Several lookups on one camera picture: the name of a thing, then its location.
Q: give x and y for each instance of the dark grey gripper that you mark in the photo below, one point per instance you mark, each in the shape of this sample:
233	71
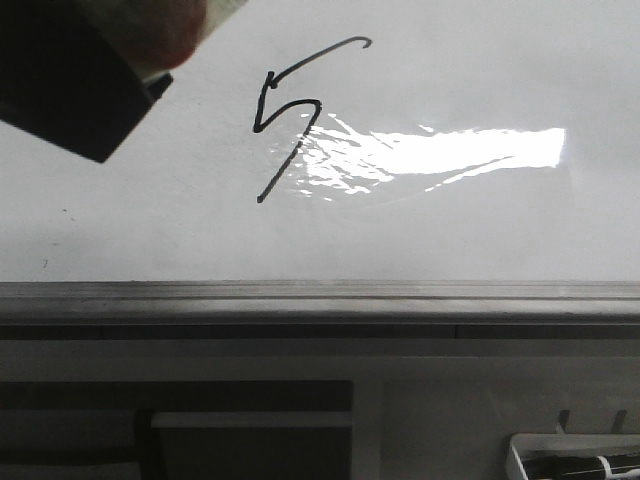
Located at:
62	82

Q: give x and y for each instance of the white whiteboard marker with tape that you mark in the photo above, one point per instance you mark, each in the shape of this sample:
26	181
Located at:
157	35

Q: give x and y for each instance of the white whiteboard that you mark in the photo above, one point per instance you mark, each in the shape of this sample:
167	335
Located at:
469	167

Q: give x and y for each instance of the dark cabinet panel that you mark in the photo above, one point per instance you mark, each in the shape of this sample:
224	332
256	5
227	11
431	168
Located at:
176	430

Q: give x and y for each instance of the white wire marker tray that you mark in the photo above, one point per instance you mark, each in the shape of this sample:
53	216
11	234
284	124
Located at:
573	456

